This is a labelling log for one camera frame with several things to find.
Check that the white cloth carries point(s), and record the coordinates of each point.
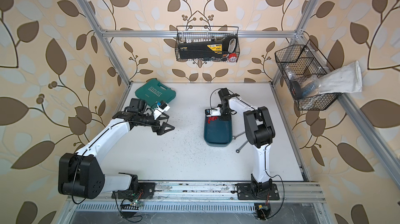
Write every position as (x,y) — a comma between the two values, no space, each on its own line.
(347,79)

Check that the black tape roll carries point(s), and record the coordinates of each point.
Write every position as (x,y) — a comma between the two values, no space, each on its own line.
(296,89)

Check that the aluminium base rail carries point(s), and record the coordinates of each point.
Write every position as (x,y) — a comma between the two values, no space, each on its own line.
(212,191)

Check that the back wire basket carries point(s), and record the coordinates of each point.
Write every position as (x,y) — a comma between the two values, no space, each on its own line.
(204,33)

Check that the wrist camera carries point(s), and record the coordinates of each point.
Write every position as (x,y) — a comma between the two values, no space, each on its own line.
(213,112)
(161,106)

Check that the teal plastic storage box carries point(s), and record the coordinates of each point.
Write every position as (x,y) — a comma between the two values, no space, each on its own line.
(218,133)

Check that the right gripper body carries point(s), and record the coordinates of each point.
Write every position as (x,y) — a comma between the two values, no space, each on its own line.
(225,114)

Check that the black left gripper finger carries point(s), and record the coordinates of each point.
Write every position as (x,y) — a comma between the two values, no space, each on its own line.
(162,117)
(164,128)

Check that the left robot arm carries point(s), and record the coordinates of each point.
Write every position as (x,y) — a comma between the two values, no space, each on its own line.
(80,174)

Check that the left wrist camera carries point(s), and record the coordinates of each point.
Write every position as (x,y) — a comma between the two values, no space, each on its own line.
(161,106)

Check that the side wire basket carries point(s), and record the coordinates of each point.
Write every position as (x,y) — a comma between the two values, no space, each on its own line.
(299,62)

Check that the green tool case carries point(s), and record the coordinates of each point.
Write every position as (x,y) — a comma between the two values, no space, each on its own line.
(154,91)

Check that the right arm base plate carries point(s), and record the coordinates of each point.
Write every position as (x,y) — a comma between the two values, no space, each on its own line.
(248,191)

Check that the silver wrench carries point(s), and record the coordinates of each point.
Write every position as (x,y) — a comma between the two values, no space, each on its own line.
(238,135)
(238,150)

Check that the red sleeve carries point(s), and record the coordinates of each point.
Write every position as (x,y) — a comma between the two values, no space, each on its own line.
(213,118)

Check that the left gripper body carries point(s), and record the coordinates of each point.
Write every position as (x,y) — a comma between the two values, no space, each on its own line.
(149,120)

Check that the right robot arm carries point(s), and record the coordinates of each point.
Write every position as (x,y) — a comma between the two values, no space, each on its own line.
(258,129)

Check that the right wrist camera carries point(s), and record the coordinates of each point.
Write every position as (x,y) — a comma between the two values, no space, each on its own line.
(213,112)

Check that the black yellow hand saw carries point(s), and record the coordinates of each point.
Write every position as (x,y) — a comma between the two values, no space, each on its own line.
(225,49)

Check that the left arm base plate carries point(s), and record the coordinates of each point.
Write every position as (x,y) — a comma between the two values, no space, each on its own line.
(142,190)

